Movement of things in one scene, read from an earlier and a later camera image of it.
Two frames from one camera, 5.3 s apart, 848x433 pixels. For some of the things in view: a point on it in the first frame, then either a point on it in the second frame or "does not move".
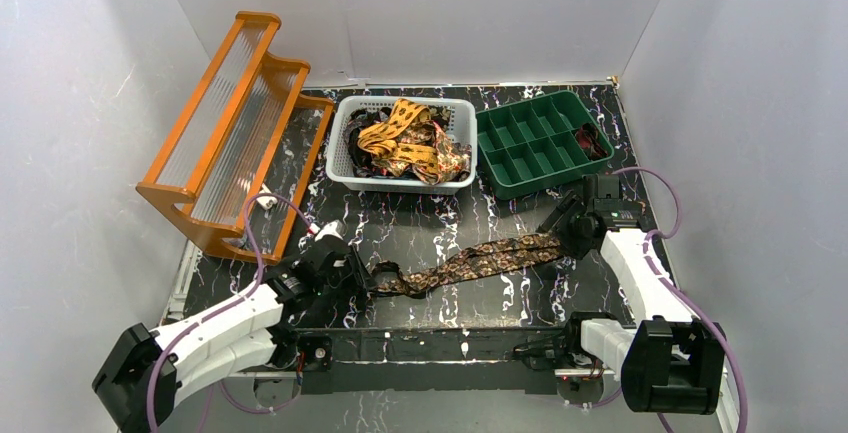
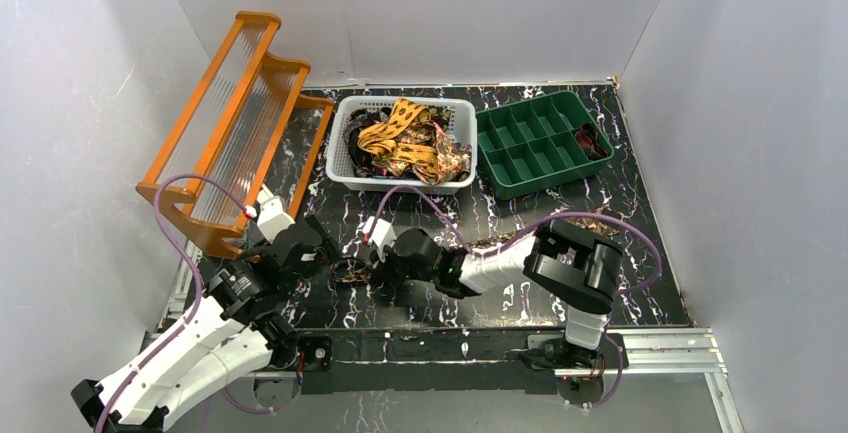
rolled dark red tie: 590,142 does not move
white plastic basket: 463,123 does not move
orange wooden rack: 242,148 does not move
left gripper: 357,274 -> 324,255
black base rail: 430,358 does not move
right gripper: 566,230 -> 389,274
